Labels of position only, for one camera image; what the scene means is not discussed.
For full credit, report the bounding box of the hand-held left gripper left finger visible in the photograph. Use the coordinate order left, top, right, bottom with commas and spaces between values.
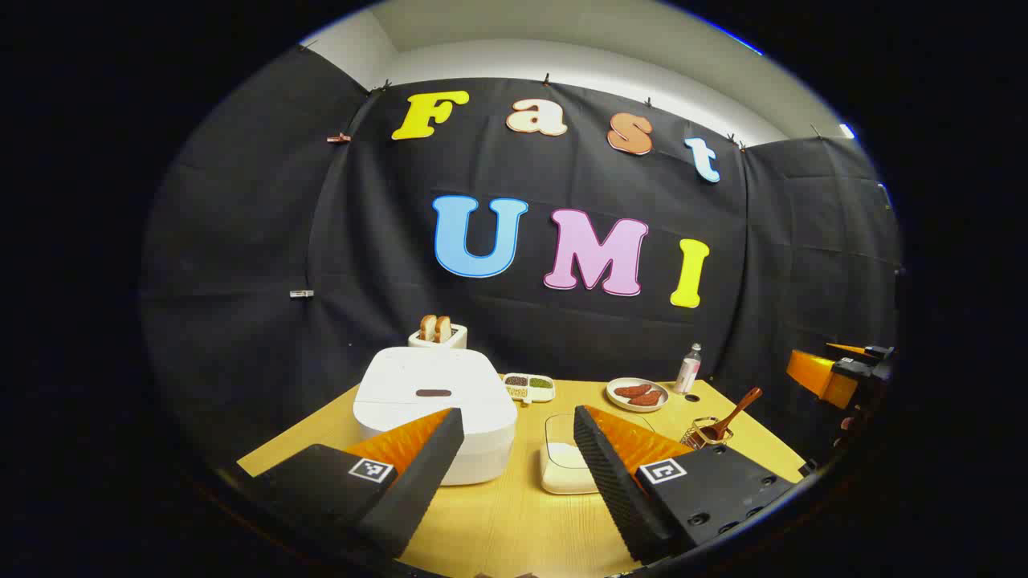
253, 408, 465, 559

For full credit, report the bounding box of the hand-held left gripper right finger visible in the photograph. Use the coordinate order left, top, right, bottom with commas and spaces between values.
573, 405, 796, 563

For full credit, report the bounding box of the white rice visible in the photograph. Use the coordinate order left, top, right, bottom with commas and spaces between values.
542, 442, 599, 493

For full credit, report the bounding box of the clear rice container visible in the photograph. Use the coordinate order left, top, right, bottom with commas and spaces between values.
540, 412, 655, 495

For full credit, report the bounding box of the brown wooden spoon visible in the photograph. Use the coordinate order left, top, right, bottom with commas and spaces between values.
703, 388, 764, 442

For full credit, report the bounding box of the wire chopstick holder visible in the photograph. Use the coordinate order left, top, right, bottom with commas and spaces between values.
680, 416, 733, 450

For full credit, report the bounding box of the white rice cooker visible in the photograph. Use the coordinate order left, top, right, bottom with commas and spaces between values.
353, 347, 519, 486

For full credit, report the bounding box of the white plate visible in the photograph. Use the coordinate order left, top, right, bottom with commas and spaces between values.
606, 377, 670, 413

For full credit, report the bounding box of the white divided grain tray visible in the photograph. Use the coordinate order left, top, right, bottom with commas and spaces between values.
500, 373, 557, 404

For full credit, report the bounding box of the clear bottle pink label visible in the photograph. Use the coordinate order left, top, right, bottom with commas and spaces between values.
675, 344, 703, 395

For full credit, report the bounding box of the white toaster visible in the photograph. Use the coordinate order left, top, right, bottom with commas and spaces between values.
408, 315, 468, 350

